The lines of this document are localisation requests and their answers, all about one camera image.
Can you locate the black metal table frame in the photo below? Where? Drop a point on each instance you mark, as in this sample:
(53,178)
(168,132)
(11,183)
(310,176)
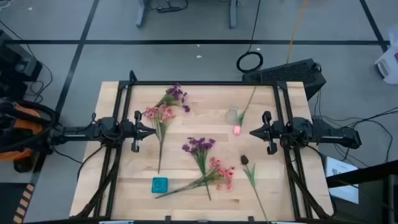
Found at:
(202,83)

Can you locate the pink artificial tulip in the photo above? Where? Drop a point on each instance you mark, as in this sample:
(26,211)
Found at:
(237,130)

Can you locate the black desk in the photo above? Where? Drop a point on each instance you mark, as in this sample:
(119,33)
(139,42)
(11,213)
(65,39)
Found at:
(367,174)

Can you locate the grey desk leg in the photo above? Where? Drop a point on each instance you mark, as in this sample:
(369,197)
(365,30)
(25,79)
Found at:
(233,14)
(141,14)

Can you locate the clear ribbed glass vase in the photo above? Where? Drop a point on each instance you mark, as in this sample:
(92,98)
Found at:
(231,117)

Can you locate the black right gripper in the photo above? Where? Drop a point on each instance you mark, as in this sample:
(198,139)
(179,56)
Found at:
(273,132)

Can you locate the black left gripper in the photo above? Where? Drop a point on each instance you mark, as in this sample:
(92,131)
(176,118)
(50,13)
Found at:
(136,130)

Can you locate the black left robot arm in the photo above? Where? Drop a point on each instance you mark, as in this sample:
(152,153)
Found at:
(81,133)

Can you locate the black equipment case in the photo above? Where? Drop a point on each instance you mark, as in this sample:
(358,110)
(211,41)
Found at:
(18,65)

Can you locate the black computer tower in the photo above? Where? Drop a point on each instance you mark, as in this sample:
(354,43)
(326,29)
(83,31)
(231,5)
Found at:
(289,73)

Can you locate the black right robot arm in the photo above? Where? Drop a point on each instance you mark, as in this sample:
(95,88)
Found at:
(329,137)

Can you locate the dark purple artificial tulip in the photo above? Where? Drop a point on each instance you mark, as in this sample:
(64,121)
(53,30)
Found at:
(244,159)

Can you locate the purple artificial flower bunch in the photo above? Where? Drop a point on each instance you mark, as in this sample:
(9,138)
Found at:
(177,93)
(199,146)

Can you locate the black orange-striped floor mat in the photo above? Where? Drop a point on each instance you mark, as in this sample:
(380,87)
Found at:
(12,205)

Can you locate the pink artificial flower bunch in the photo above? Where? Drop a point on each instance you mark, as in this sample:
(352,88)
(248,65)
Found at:
(161,113)
(222,172)

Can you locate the black power strip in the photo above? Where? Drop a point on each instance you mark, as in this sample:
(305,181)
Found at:
(168,9)

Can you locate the orange and black vacuum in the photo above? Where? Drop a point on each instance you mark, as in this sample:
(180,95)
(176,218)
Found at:
(28,124)

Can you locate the white bagged bin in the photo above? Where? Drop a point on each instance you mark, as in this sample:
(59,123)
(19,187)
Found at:
(388,65)

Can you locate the white paper sheet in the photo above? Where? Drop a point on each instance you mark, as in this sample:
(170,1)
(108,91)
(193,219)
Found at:
(342,186)

